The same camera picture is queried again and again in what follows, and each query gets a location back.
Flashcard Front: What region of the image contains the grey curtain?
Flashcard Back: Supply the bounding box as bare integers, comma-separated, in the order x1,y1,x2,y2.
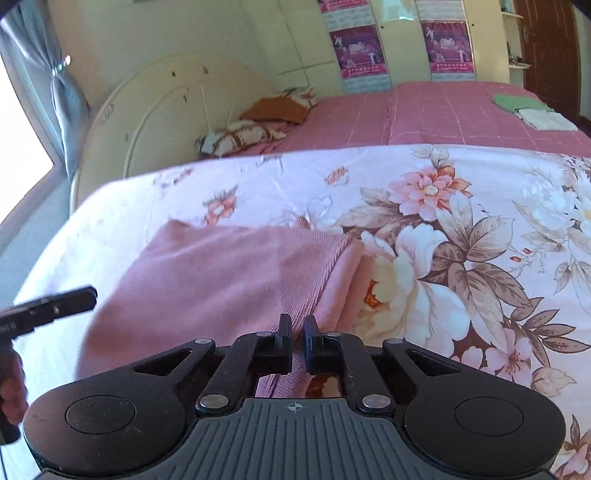
0,0,94,182

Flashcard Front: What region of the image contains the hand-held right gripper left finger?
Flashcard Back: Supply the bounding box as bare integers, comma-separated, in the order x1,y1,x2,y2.
134,314,293,415

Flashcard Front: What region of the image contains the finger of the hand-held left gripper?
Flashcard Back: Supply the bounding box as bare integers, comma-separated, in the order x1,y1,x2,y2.
21,285,99,334

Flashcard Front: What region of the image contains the white folded cloth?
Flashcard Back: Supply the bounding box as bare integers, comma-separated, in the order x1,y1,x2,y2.
514,108,579,133

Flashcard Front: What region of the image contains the cream round headboard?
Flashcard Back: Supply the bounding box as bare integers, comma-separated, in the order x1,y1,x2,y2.
69,53,288,209

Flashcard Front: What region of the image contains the brown wooden door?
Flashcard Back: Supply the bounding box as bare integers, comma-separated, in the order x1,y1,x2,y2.
512,0,581,121

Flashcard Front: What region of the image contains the brown patterned pillow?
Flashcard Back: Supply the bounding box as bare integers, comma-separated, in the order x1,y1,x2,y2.
195,120,290,156

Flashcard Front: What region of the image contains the orange pillow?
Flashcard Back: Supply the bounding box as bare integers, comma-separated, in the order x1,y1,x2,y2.
239,87,320,125

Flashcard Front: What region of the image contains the cream wardrobe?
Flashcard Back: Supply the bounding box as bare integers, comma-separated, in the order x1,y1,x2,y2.
245,0,507,100

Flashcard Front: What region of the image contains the pink knit sweater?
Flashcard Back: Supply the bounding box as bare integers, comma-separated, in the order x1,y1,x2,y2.
76,219,368,400

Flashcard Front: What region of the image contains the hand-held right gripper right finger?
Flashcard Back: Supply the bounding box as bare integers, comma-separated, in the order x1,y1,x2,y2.
303,315,456,413

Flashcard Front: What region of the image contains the window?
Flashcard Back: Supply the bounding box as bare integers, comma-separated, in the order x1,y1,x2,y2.
0,55,60,223

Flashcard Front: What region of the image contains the pink checked bed sheet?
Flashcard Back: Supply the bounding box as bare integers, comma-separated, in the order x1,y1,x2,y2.
203,80,591,160

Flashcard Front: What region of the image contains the person's left hand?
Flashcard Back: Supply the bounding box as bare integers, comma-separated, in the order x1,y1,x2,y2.
0,354,29,426

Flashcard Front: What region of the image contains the silver curtain tieback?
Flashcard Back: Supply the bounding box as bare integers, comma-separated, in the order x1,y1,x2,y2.
48,54,73,77

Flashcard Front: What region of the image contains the green folded cloth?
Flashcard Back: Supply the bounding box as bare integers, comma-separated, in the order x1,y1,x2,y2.
492,93,553,114

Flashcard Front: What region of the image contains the white wall shelf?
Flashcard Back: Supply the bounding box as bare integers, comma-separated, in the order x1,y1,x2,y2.
501,9,533,71

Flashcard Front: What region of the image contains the white floral bed sheet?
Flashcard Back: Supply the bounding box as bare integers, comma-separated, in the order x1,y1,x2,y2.
14,143,591,480

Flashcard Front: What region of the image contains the purple wall poster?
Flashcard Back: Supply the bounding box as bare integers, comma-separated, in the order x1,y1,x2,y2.
420,20,476,81
318,0,371,14
329,24,392,92
414,0,465,19

